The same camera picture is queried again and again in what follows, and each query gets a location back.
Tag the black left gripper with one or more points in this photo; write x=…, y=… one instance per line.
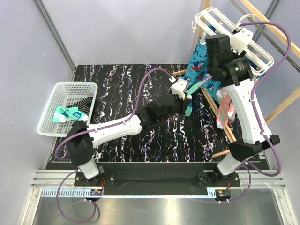
x=183, y=104

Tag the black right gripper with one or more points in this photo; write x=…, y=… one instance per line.
x=233, y=54

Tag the mint green sock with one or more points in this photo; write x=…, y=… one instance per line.
x=63, y=115
x=192, y=90

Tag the pink sock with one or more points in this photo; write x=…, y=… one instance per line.
x=231, y=113
x=223, y=119

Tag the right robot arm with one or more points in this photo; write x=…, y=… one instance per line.
x=235, y=74

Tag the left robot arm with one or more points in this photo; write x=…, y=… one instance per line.
x=82, y=138

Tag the white clip sock hanger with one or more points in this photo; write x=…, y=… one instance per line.
x=213, y=21

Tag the blue shark sock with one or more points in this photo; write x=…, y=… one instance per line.
x=197, y=68
x=213, y=87

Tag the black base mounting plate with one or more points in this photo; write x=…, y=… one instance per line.
x=141, y=173

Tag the white plastic basket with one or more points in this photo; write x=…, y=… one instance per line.
x=65, y=94

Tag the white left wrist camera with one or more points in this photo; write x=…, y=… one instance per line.
x=179, y=87

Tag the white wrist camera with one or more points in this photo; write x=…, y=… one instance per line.
x=240, y=40
x=179, y=87

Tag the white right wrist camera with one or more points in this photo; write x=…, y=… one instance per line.
x=240, y=40

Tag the wooden drying rack frame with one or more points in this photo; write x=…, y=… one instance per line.
x=203, y=136

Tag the aluminium rail with cable duct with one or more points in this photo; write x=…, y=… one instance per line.
x=62, y=184

